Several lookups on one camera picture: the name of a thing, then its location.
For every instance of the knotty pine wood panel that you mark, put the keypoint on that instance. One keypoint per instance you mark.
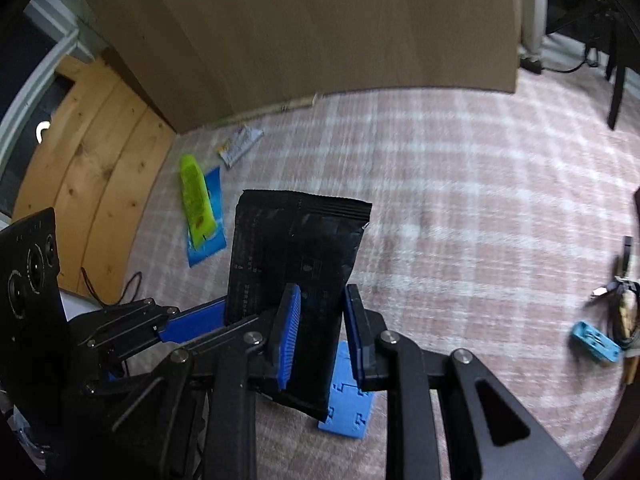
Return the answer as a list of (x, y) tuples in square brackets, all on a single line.
[(96, 167)]

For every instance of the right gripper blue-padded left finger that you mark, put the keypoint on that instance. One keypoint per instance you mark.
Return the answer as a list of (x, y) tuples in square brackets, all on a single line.
[(283, 336)]

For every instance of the light wood cabinet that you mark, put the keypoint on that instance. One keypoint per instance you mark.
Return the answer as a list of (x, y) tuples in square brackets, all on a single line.
[(201, 61)]

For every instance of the light blue plastic block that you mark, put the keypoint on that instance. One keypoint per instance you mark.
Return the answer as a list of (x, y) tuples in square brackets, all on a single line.
[(349, 407)]

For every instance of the black ring light tripod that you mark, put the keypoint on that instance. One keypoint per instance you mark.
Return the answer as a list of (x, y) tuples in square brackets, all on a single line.
[(612, 26)]

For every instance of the black power strip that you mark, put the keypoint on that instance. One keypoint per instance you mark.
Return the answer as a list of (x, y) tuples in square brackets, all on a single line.
[(531, 65)]

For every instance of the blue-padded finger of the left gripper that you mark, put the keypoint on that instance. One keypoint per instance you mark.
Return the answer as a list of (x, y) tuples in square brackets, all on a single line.
[(188, 325)]

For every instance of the lime green tube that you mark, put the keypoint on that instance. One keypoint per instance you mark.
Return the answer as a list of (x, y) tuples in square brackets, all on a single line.
[(196, 202)]

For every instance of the chopsticks in paper sleeve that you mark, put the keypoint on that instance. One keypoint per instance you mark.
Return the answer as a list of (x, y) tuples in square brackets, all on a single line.
[(283, 107)]

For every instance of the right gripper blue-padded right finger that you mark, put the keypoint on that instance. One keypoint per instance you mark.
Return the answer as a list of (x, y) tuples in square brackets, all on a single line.
[(360, 338)]

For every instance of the blue tissue packet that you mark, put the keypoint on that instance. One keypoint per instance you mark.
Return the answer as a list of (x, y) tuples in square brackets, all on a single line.
[(218, 242)]

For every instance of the small white snack sachet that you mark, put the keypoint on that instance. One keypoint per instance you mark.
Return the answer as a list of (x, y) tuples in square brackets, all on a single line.
[(238, 144)]

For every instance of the black foil pouch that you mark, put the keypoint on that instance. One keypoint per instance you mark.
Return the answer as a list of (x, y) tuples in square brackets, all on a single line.
[(311, 241)]

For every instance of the small cyan plastic tool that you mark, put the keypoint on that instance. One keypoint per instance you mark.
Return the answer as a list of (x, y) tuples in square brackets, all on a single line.
[(602, 348)]

